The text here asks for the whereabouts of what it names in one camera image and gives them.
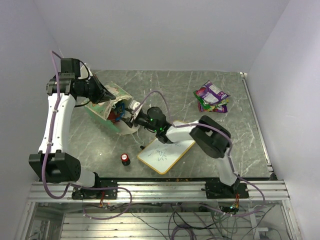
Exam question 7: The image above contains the purple Fox's berries candy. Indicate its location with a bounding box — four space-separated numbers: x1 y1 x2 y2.
197 102 228 114

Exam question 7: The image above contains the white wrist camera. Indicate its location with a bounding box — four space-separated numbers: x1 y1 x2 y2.
78 60 91 80
128 99 143 120

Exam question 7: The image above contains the blue M&M's candy bag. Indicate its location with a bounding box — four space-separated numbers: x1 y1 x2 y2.
113 101 126 121

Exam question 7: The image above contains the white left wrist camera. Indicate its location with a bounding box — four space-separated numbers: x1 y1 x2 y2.
78 60 91 80

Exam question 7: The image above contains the small yellow-framed whiteboard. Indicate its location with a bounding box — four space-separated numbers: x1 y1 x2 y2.
137 120 195 175

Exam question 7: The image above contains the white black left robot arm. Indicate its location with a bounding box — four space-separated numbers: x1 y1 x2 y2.
28 58 116 199

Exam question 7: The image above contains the aluminium frame rail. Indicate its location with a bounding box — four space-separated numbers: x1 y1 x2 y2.
27 180 290 204

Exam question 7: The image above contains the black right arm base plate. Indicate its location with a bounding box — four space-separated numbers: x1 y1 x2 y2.
201 180 249 199

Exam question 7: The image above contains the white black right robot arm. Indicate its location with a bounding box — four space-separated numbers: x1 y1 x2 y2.
122 107 240 198

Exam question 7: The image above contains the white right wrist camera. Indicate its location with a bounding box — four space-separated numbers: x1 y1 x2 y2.
128 99 143 120

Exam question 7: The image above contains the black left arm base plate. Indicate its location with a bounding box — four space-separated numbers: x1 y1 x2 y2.
71 180 118 200

